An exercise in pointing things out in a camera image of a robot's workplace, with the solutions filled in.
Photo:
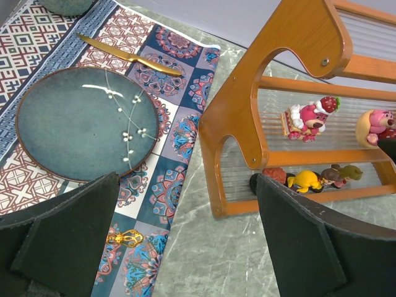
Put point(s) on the orange wooden three-tier shelf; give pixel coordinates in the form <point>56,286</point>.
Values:
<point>302,101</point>

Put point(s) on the red-haired figurine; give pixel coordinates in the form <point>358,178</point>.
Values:
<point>277,174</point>

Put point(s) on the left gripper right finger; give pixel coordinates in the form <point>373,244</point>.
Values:
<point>317,251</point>

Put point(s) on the pink donut strawberry toy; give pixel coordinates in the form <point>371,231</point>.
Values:
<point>374,125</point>

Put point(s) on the brown-haired figurine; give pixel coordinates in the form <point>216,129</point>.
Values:
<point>330,175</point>

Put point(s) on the strawberry cake slice toy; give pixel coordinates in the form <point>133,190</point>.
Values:
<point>306,122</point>

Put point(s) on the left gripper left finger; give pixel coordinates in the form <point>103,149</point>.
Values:
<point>59,242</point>

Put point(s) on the gold fork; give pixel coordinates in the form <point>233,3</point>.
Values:
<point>130,238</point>

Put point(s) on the green ceramic mug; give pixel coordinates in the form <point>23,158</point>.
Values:
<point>67,7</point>

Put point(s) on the teal ceramic plate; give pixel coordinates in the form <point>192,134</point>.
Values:
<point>83,122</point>

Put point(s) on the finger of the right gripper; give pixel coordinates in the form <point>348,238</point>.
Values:
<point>388,146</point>

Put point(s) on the gold knife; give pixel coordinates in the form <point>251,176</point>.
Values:
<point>129,56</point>

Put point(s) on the yellow-haired figurine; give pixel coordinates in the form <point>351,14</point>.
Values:
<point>304,181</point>

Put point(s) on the straw hat figurine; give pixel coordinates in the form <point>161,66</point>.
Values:
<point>347,173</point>

